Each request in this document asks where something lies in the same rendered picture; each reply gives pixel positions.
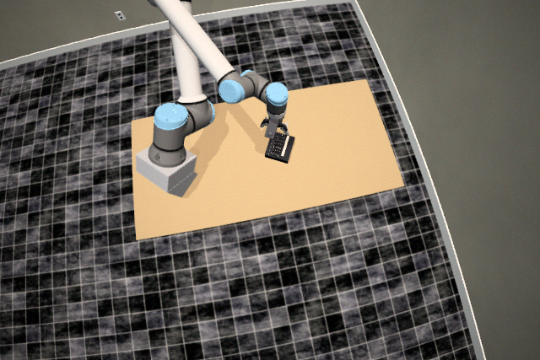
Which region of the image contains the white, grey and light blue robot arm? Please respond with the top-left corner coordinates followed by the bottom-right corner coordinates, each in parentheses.
top-left (148, 0), bottom-right (289, 168)

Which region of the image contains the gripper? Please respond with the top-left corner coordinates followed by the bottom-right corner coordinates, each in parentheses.
top-left (260, 116), bottom-right (289, 135)

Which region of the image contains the black lighting desk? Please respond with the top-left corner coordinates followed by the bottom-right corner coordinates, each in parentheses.
top-left (265, 132), bottom-right (295, 164)

